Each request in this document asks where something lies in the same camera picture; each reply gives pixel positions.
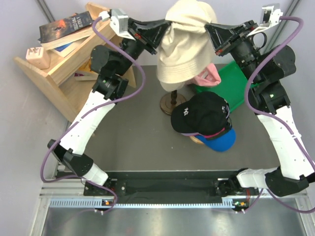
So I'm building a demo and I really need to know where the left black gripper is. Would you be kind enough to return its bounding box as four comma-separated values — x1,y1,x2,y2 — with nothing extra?
114,18,171,77

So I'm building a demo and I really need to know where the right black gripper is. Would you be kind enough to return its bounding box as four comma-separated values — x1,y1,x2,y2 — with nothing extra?
204,21,263,86

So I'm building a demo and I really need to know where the beige bucket hat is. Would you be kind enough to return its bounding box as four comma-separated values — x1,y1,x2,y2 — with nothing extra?
157,0,217,86

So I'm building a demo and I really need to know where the black beige cap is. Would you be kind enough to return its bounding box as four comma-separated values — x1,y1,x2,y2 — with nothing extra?
171,91,230,136

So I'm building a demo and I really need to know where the lavender cap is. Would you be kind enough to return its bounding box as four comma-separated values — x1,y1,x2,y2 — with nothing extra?
171,102,231,137

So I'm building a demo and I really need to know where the magenta cap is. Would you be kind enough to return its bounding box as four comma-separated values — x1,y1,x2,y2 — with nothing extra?
182,127,227,139

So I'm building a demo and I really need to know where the blue cap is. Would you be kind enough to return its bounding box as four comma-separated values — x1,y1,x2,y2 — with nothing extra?
196,128,236,152

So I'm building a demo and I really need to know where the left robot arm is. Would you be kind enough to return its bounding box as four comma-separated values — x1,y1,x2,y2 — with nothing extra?
44,17,171,195

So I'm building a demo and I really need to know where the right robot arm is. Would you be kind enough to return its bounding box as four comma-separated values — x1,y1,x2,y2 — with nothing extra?
205,18,315,197

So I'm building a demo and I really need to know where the light pink cap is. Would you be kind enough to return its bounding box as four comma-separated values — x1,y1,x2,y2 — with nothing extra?
192,63,221,87

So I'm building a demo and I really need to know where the green plastic bin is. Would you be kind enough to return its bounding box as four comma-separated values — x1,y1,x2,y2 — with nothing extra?
195,61,248,113

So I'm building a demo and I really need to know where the cream mannequin head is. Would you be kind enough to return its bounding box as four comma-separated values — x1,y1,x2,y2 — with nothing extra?
160,82,186,92

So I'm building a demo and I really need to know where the dark wooden mannequin stand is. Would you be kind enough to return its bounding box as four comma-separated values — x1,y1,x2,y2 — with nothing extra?
160,90,186,116

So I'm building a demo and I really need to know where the orange purple paperback book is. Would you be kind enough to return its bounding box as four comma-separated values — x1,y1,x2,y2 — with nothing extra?
74,60,98,81

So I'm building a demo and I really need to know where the dark cover paperback book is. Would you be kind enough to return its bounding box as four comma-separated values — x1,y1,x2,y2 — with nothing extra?
38,11,94,50

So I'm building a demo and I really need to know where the blue cover book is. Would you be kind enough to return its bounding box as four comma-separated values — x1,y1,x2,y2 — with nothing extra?
52,40,82,58

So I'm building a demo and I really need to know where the wooden bookshelf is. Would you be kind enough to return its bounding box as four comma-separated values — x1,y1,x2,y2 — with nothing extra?
13,2,137,122

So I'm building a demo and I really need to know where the round wooden hat stand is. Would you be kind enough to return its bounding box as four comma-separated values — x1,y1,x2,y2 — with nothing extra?
189,136,204,145

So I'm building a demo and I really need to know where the pink power adapter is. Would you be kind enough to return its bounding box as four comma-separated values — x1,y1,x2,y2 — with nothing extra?
26,47,51,69

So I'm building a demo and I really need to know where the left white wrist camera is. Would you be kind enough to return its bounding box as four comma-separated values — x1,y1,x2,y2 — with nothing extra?
98,8,134,40

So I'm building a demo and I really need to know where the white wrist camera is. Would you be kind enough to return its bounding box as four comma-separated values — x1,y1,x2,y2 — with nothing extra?
98,8,134,40
248,3,284,37

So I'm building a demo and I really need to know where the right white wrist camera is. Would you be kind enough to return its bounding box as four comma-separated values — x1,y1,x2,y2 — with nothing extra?
248,3,284,37

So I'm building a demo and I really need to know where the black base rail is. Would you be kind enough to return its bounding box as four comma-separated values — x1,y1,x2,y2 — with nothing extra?
83,170,246,204

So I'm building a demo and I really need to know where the grey cable duct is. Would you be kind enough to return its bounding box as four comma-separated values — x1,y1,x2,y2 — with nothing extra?
49,198,249,210

